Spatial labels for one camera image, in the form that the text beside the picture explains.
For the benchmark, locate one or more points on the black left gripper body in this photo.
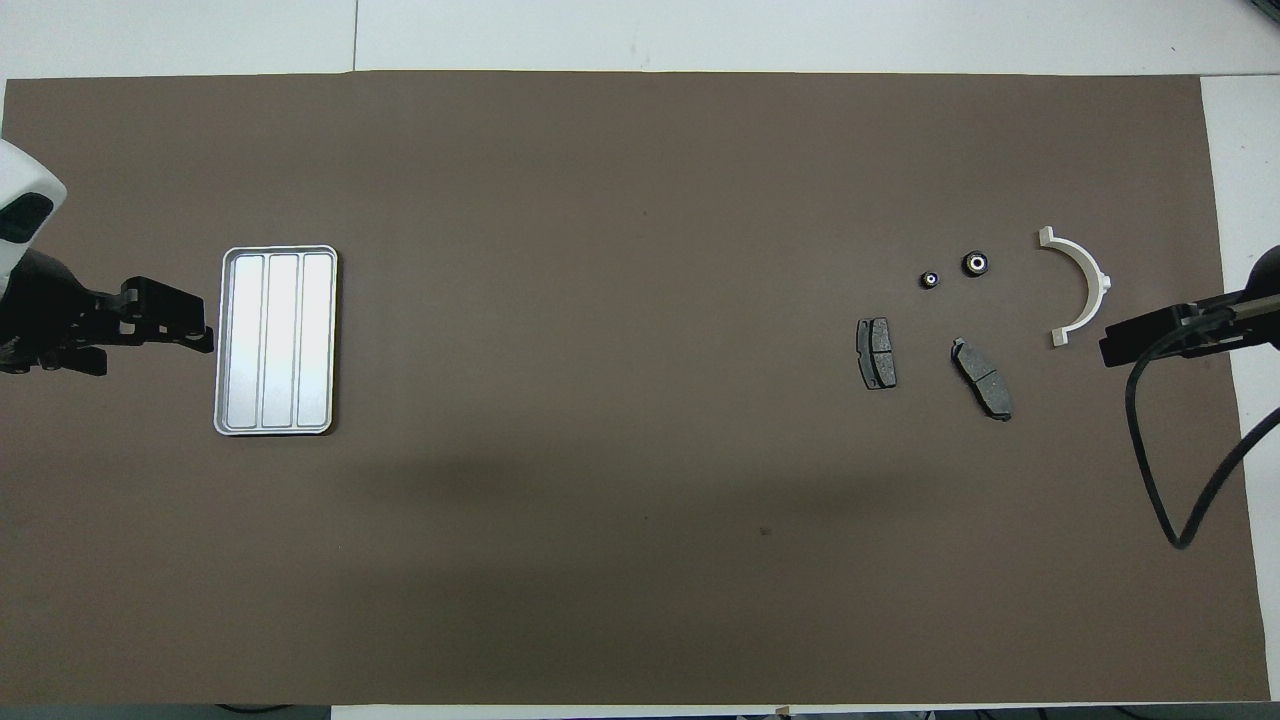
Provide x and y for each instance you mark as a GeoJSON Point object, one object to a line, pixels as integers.
{"type": "Point", "coordinates": [50, 320]}

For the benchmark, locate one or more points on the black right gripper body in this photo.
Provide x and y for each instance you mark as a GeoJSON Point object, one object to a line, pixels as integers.
{"type": "Point", "coordinates": [1225, 340]}

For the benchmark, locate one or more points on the large black bearing gear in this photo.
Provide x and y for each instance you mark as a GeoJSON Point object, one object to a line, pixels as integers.
{"type": "Point", "coordinates": [976, 263]}

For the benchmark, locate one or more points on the small black bearing gear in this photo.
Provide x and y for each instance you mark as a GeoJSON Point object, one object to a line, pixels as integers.
{"type": "Point", "coordinates": [929, 280]}

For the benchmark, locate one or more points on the silver metal tray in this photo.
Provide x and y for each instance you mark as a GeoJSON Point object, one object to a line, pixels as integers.
{"type": "Point", "coordinates": [275, 340]}

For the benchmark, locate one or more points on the tapered dark brake pad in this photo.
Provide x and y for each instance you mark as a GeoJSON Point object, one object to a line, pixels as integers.
{"type": "Point", "coordinates": [982, 380]}

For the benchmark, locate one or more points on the rectangular dark brake pad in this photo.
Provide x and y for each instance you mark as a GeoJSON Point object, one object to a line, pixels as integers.
{"type": "Point", "coordinates": [878, 355]}

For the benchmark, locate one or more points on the brown table mat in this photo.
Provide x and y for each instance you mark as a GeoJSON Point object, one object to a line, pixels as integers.
{"type": "Point", "coordinates": [640, 450]}

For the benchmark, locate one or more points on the white semicircular bracket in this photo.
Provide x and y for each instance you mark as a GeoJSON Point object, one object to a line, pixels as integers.
{"type": "Point", "coordinates": [1097, 290]}

